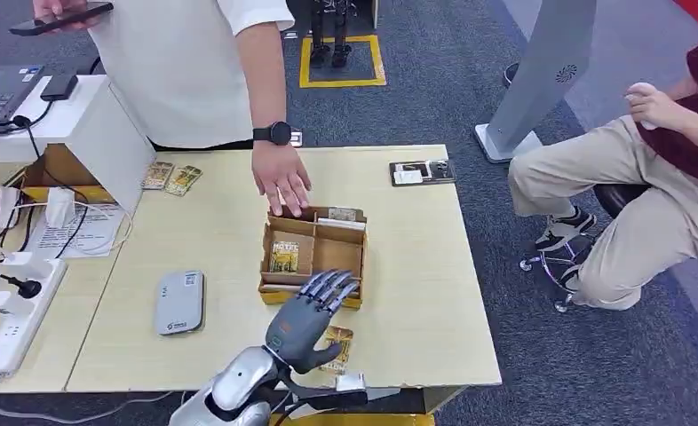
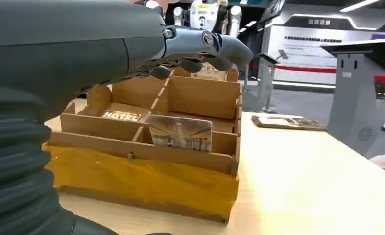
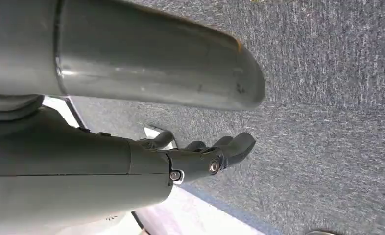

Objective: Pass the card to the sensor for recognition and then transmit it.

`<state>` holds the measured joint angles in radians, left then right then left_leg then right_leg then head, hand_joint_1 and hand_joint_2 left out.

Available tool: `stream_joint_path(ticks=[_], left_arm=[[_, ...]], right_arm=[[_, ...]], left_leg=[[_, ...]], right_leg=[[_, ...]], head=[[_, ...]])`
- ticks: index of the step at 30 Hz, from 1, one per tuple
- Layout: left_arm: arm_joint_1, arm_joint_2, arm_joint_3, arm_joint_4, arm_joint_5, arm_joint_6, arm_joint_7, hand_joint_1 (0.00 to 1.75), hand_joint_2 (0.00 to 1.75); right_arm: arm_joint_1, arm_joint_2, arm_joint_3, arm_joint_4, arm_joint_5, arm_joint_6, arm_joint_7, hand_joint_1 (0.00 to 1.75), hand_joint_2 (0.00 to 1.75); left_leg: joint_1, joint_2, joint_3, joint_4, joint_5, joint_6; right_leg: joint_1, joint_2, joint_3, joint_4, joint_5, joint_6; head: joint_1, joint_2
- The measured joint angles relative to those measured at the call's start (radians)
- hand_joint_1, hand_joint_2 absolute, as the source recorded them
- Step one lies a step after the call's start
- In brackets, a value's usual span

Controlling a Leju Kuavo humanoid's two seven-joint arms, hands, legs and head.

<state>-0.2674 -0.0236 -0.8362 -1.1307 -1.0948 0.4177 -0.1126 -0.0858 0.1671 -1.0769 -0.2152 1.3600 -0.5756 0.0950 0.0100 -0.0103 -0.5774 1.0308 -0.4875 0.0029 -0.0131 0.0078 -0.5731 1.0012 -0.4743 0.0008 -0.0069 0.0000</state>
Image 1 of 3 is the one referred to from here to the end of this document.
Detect standing person's left hand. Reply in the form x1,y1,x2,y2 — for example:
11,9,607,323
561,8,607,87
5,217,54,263
250,140,313,218

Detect standing person's right hand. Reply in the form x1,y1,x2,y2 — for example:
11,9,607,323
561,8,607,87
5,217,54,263
32,0,106,30

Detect seated person's hand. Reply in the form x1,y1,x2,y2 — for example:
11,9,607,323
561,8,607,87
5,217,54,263
623,88,688,131

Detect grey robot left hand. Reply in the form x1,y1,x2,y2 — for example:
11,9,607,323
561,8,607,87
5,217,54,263
265,269,362,375

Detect dark smartphone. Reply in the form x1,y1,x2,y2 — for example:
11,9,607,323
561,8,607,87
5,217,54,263
8,1,115,37

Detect yellow printed card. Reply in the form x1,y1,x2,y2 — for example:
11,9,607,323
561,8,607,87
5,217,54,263
268,241,301,274

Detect wooden box with compartments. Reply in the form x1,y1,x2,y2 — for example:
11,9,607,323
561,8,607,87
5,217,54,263
258,205,369,311

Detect black wristwatch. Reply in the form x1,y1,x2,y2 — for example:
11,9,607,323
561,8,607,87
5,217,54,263
252,121,293,147

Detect black adapter box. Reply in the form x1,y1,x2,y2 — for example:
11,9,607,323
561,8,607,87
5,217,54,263
40,73,80,102

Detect white card stack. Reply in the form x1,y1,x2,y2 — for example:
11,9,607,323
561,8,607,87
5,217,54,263
316,217,367,232

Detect black stool with chrome base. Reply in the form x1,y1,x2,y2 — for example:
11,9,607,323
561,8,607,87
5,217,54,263
520,183,651,314

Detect green and gold printed card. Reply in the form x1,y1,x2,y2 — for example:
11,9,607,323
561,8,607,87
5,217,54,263
163,165,203,198

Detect grey bar under desk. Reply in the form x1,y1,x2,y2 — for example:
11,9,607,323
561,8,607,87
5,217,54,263
284,384,403,421

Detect yellow box under desk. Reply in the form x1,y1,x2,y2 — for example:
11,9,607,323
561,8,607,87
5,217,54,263
269,413,437,426

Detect yellow floor tape square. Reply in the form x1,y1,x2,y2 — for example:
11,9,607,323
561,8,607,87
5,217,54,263
299,35,388,90

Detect grey pillar with white base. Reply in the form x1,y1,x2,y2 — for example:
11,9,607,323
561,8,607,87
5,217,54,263
473,0,598,164

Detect pale printed card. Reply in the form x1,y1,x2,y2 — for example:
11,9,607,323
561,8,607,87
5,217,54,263
141,162,175,191

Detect grey flat device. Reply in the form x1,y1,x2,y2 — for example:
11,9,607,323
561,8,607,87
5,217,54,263
154,269,206,337

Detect seated person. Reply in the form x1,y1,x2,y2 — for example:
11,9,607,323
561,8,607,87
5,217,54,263
507,32,698,312

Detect standing person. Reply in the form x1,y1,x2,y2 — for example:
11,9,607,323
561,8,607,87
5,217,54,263
31,0,313,218

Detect black robot legs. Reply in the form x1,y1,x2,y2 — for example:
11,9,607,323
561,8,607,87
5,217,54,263
310,0,359,68

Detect white desk riser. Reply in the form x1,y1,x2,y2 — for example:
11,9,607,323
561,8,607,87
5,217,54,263
0,75,156,214

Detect black tray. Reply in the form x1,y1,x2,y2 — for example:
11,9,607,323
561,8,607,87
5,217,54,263
389,160,457,187

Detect open cardboard box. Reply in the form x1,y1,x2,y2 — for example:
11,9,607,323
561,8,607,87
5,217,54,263
20,144,118,204

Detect printed paper sheet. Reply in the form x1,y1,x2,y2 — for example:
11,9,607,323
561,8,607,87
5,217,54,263
25,203,128,260

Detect black plug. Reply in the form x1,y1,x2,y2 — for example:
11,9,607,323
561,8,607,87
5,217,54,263
0,272,43,299

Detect white power strip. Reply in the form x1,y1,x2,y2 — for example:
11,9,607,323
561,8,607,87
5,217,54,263
0,256,68,375

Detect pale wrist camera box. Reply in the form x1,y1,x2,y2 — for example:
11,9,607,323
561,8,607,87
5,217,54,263
334,372,369,394

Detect black cable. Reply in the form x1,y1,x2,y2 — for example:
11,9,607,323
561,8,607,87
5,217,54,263
11,114,90,260

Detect white cable loop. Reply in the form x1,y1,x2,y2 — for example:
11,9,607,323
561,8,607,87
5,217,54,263
0,200,134,256

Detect grey power strip cable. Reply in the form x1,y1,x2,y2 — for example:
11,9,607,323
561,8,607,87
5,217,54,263
0,375,174,426

